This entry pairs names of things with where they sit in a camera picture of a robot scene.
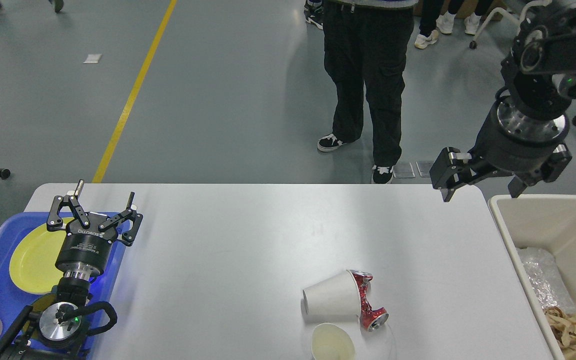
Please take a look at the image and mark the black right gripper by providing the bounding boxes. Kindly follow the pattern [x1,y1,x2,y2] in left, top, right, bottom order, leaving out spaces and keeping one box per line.
[429,97,573,203]

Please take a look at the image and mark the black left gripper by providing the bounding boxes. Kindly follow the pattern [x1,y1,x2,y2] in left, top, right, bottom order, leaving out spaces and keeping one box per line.
[46,179,144,279]

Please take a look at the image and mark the yellow plate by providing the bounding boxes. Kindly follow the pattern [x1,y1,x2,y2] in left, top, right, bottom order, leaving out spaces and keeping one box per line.
[8,223,66,295]

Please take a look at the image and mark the aluminium foil sheet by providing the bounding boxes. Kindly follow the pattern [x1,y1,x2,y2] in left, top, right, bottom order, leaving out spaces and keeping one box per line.
[516,247,576,316]

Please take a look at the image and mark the brown paper ball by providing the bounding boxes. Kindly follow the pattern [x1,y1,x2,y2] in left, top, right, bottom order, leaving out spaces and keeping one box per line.
[542,306,576,351]

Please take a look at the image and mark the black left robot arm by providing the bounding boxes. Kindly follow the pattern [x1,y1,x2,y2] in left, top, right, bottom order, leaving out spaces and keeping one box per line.
[0,180,143,360]

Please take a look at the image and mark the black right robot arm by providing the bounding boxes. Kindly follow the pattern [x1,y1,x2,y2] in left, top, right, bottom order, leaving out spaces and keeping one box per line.
[429,0,576,202]

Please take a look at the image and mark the right floor outlet plate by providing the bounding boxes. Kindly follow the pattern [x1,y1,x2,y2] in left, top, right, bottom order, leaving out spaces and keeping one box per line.
[415,161,434,178]

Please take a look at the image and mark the floor outlet plate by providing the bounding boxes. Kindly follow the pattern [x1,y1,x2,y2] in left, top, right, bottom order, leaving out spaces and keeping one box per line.
[415,161,434,178]
[393,162,416,179]

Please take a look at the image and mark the white plastic bin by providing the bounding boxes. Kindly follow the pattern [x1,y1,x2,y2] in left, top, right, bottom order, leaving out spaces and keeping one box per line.
[487,194,576,360]

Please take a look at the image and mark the left floor outlet plate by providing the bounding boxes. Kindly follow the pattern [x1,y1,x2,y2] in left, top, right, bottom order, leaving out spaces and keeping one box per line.
[393,162,416,179]

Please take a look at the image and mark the blue plastic tray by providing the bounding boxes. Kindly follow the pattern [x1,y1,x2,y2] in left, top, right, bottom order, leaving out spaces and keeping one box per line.
[0,212,126,360]

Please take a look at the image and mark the office chair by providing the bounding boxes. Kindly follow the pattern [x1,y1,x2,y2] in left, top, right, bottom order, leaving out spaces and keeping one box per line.
[469,0,553,50]

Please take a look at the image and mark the white sneakers person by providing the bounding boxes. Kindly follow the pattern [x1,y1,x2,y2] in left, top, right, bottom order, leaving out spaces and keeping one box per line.
[414,0,493,50]

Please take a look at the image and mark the white paper scrap on floor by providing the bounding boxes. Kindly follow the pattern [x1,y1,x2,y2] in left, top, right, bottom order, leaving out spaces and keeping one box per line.
[83,54,103,64]

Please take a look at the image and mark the person in black trousers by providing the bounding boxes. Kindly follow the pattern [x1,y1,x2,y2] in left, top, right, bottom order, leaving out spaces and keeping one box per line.
[317,0,416,184]

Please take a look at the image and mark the crushed red can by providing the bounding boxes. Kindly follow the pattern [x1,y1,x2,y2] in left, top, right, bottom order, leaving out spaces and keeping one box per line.
[349,269,390,332]

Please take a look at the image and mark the lying white paper cup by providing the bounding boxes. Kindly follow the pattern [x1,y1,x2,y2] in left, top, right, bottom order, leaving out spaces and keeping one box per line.
[302,269,361,320]

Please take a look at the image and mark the upright white paper cup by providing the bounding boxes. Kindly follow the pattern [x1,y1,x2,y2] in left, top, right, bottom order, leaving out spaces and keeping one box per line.
[311,323,356,360]

